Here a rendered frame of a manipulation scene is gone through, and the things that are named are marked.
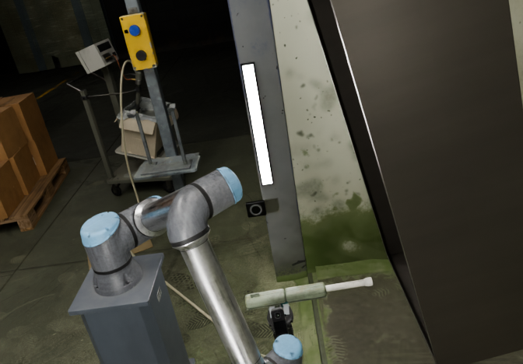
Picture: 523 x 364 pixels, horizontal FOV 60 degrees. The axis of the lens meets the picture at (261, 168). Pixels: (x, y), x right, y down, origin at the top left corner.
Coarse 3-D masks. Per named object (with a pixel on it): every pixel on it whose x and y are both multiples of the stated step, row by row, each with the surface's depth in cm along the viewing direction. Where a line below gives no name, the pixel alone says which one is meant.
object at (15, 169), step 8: (16, 152) 395; (24, 152) 410; (0, 160) 384; (16, 160) 391; (24, 160) 406; (32, 160) 423; (16, 168) 389; (24, 168) 403; (32, 168) 420; (16, 176) 392; (24, 176) 399; (32, 176) 416; (24, 184) 396; (32, 184) 412; (24, 192) 399
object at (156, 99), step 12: (132, 0) 218; (144, 72) 233; (156, 72) 236; (156, 84) 235; (156, 96) 238; (156, 108) 241; (156, 120) 243; (168, 120) 246; (168, 132) 246; (168, 144) 249; (168, 156) 252; (180, 180) 259
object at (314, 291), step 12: (288, 288) 174; (300, 288) 173; (312, 288) 172; (324, 288) 171; (336, 288) 172; (348, 288) 172; (252, 300) 172; (264, 300) 172; (276, 300) 172; (288, 300) 172; (300, 300) 173
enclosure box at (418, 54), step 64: (320, 0) 151; (384, 0) 95; (448, 0) 95; (384, 64) 101; (448, 64) 101; (512, 64) 102; (384, 128) 107; (448, 128) 108; (512, 128) 108; (384, 192) 183; (448, 192) 115; (512, 192) 116; (448, 256) 124; (512, 256) 124; (448, 320) 134; (512, 320) 134
